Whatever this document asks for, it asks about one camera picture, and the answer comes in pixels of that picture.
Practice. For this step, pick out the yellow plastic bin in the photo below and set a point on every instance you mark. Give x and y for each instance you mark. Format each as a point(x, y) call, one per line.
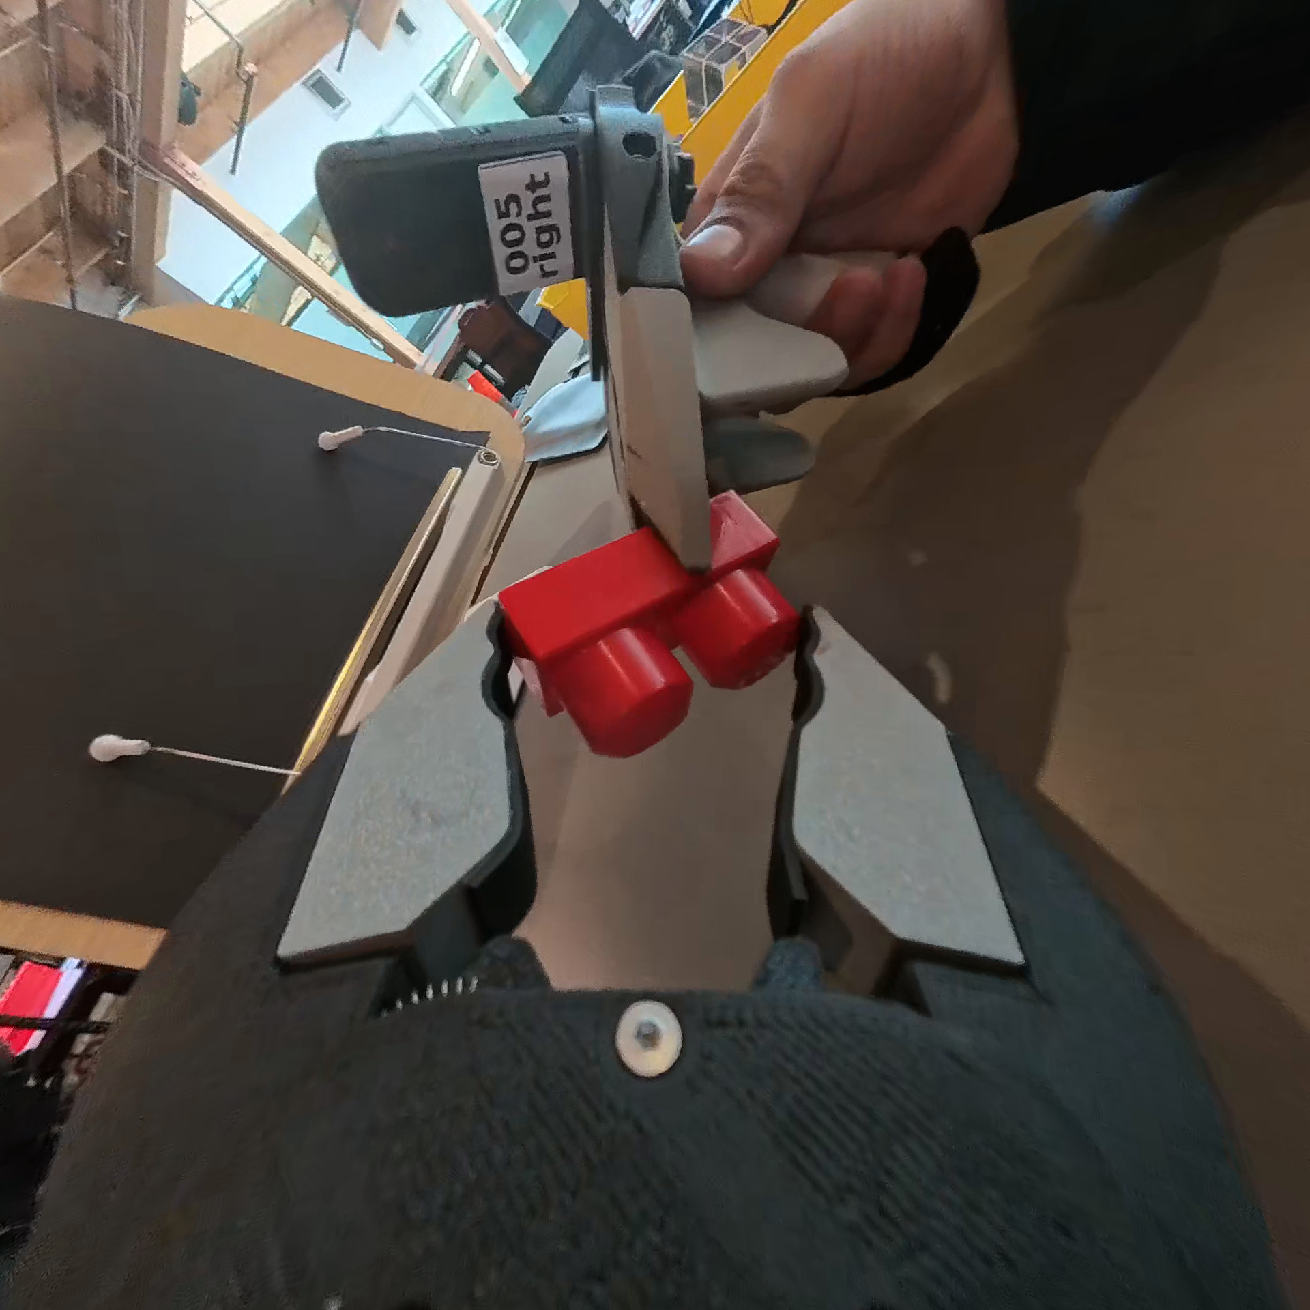
point(692, 119)

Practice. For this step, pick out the grey flat tray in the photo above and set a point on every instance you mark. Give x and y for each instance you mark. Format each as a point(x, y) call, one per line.
point(568, 430)

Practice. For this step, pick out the person's right hand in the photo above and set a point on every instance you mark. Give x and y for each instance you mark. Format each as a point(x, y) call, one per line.
point(881, 133)

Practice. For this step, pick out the red plastic bin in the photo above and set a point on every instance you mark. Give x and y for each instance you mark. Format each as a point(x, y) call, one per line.
point(37, 999)

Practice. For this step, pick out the black wooden book stand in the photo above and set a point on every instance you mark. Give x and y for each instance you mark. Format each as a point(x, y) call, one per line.
point(155, 564)

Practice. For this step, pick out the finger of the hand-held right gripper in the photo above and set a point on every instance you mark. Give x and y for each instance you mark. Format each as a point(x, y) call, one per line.
point(660, 410)
point(758, 358)

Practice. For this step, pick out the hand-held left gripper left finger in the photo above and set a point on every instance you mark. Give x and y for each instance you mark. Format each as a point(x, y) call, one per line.
point(410, 819)

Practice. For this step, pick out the red toy building block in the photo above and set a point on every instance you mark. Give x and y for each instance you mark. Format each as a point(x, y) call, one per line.
point(614, 604)

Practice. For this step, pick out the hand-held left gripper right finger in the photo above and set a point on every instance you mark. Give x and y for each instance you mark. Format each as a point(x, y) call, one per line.
point(881, 819)

